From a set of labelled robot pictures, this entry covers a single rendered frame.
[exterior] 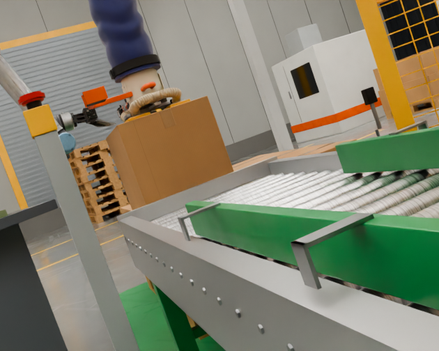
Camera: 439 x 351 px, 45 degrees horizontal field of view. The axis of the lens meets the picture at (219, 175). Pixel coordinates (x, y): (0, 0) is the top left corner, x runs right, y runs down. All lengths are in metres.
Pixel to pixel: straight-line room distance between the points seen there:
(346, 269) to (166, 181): 1.56
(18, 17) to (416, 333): 12.10
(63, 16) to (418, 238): 12.09
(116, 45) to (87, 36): 9.85
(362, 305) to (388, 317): 0.04
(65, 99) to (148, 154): 9.75
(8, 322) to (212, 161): 1.03
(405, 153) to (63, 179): 0.85
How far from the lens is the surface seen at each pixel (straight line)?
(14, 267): 2.29
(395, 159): 1.31
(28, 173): 11.58
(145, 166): 2.16
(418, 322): 0.45
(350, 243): 0.63
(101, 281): 1.46
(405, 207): 1.01
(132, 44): 2.41
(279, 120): 5.62
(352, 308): 0.50
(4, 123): 11.68
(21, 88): 2.52
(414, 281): 0.56
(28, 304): 2.31
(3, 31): 12.25
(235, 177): 2.14
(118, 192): 9.31
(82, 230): 1.44
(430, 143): 1.20
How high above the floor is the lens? 0.78
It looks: 5 degrees down
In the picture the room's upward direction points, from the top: 20 degrees counter-clockwise
